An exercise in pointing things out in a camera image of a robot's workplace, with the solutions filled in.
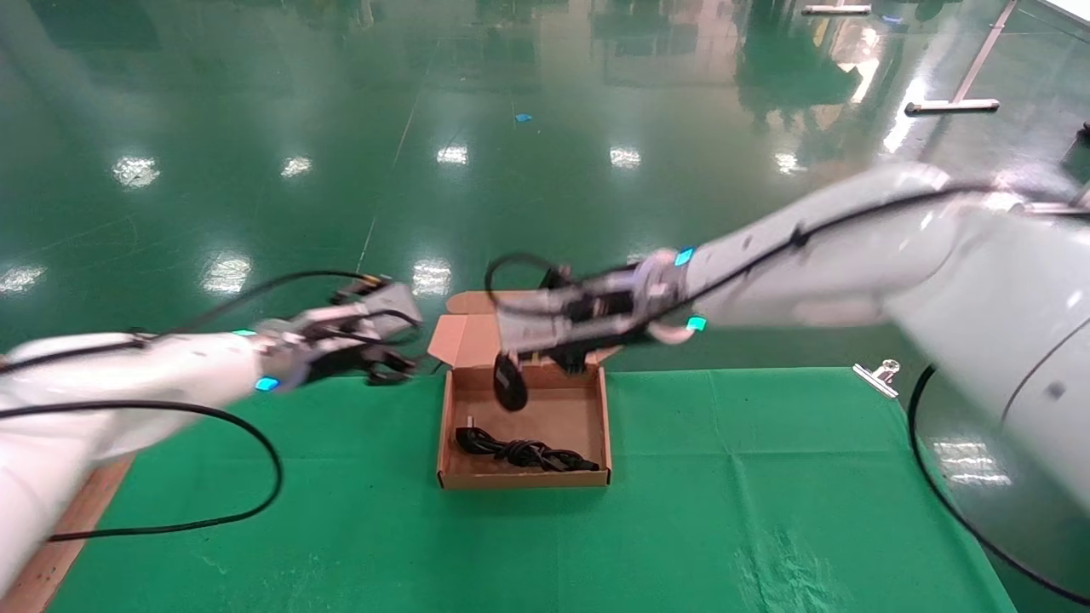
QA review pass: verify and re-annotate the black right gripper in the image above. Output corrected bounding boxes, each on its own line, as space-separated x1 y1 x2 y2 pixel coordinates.
504 294 661 377

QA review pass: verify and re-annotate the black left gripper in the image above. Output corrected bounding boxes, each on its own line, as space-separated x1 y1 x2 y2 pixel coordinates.
302 336 420 387

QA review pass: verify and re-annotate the black wired computer mouse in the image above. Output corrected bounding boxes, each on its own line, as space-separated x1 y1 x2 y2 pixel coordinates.
493 352 530 413

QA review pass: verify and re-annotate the black cable bundle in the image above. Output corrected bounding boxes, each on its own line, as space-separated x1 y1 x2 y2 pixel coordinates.
455 417 602 474

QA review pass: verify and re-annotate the open brown cardboard box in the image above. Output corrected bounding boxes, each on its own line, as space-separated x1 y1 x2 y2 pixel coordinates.
427 291 625 490

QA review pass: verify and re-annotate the green table cloth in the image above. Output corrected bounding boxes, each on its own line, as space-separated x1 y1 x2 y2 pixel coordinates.
47 367 1019 613

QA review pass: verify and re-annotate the silver metal binder clip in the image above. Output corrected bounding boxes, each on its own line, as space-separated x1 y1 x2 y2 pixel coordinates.
852 359 903 399

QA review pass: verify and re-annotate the white stand foot with pole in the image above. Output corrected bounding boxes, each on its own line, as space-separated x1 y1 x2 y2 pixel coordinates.
904 0 1020 117

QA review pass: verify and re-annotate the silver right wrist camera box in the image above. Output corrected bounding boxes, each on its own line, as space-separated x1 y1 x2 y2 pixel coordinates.
494 288 590 353

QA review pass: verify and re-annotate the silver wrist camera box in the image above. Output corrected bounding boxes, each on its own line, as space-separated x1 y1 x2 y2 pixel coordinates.
494 288 590 353
328 283 424 343

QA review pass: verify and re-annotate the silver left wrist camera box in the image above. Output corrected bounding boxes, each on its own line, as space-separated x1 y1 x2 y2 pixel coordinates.
328 283 424 343

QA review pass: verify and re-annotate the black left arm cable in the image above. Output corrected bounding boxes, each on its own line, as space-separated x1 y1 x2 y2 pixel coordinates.
0 270 427 544

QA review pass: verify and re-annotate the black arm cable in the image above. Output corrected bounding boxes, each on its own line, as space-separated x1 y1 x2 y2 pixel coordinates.
484 181 1090 608
0 270 427 544

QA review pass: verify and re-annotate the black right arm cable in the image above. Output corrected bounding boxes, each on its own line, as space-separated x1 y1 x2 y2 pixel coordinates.
484 181 1090 608

